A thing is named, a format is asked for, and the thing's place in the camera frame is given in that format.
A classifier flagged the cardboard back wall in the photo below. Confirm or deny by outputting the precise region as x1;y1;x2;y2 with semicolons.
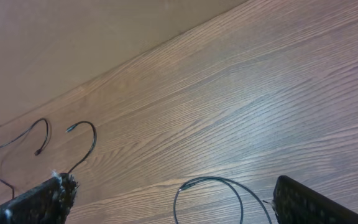
0;0;241;125

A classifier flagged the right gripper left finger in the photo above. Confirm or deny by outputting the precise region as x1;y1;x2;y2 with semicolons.
0;173;78;224

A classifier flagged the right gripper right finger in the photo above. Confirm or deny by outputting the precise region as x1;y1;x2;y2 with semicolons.
272;175;358;224

